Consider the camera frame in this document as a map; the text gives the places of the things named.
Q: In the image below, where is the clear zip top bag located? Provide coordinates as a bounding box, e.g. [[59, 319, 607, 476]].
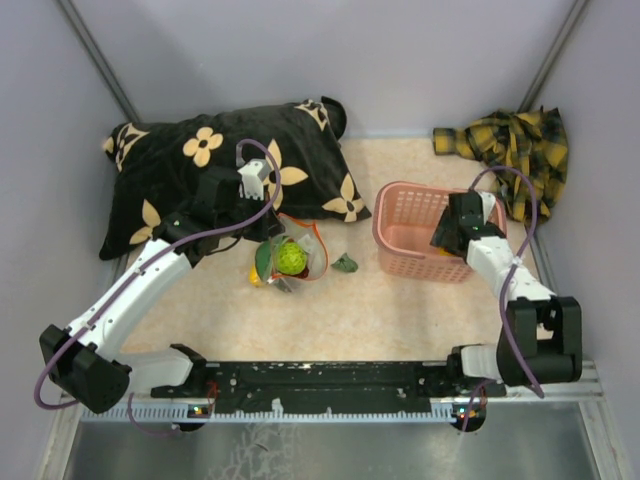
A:
[[249, 214, 328, 293]]

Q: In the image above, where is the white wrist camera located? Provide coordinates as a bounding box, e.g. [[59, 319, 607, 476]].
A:
[[238, 159, 271, 200], [476, 190, 497, 223]]

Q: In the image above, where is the green toy leaf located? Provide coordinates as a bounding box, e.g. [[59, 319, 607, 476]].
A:
[[331, 253, 359, 273]]

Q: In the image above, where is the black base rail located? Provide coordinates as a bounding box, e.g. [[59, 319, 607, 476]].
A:
[[151, 361, 482, 415]]

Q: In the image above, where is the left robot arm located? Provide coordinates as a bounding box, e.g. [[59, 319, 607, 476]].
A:
[[37, 159, 280, 414]]

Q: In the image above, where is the watermelon slice toy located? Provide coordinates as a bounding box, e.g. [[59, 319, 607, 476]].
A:
[[254, 240, 276, 284]]

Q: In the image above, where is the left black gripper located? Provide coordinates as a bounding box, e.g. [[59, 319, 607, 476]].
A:
[[217, 188, 285, 243]]

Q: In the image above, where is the yellow toy mango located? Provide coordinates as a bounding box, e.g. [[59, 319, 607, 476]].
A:
[[249, 267, 263, 287]]

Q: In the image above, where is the black floral pillow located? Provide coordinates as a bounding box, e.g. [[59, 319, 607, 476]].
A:
[[99, 97, 371, 261]]

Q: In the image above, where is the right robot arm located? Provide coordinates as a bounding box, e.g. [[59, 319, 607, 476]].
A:
[[431, 190, 583, 396]]

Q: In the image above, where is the pink plastic basket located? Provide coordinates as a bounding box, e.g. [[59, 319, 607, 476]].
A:
[[372, 180, 507, 285]]

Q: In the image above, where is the yellow plaid cloth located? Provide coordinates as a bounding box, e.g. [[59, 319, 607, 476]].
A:
[[432, 107, 569, 225]]

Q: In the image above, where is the green bumpy toy fruit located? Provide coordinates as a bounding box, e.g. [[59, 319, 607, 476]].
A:
[[275, 241, 307, 276]]

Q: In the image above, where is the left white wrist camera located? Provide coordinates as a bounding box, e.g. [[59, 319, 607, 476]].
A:
[[238, 159, 271, 200]]

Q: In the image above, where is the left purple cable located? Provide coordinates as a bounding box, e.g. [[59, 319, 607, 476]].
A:
[[33, 139, 282, 437]]

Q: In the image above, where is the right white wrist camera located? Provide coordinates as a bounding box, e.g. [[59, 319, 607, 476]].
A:
[[476, 190, 497, 223]]

